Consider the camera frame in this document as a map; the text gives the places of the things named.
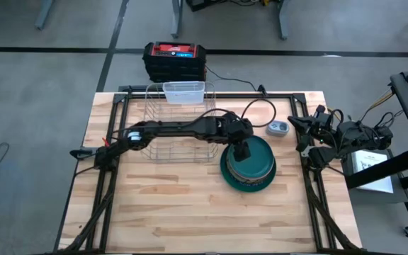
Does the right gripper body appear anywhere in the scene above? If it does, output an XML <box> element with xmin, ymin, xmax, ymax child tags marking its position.
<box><xmin>312</xmin><ymin>115</ymin><xmax>339</xmax><ymax>145</ymax></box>

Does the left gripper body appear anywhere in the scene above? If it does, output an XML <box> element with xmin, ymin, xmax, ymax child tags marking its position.
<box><xmin>221</xmin><ymin>118</ymin><xmax>254</xmax><ymax>145</ymax></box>

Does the large green plate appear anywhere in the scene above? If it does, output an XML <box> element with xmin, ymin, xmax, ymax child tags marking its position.
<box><xmin>220</xmin><ymin>148</ymin><xmax>278</xmax><ymax>194</ymax></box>

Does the clear plastic utensil container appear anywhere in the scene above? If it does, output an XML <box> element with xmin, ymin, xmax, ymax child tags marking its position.
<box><xmin>161</xmin><ymin>81</ymin><xmax>206</xmax><ymax>105</ymax></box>

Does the red black power station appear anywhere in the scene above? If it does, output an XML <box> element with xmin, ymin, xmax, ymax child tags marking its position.
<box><xmin>142</xmin><ymin>41</ymin><xmax>208</xmax><ymax>83</ymax></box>

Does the grey desk leg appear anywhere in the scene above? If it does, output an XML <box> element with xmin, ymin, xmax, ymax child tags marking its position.
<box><xmin>35</xmin><ymin>0</ymin><xmax>55</xmax><ymax>31</ymax></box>
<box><xmin>278</xmin><ymin>0</ymin><xmax>293</xmax><ymax>40</ymax></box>
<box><xmin>170</xmin><ymin>0</ymin><xmax>185</xmax><ymax>39</ymax></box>

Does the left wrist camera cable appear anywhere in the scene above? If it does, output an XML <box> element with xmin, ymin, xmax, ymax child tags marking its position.
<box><xmin>189</xmin><ymin>98</ymin><xmax>278</xmax><ymax>129</ymax></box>

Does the black aluminium table frame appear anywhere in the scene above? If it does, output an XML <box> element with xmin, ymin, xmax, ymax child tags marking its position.
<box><xmin>53</xmin><ymin>84</ymin><xmax>363</xmax><ymax>255</ymax></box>

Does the black power cable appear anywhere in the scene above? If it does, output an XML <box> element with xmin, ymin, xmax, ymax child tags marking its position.
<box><xmin>203</xmin><ymin>64</ymin><xmax>269</xmax><ymax>97</ymax></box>

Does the yellow cable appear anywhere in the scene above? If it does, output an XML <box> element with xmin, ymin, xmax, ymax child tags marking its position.
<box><xmin>365</xmin><ymin>89</ymin><xmax>395</xmax><ymax>114</ymax></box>

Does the white wire dish rack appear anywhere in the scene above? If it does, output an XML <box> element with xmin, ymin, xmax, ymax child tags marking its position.
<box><xmin>140</xmin><ymin>81</ymin><xmax>220</xmax><ymax>164</ymax></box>

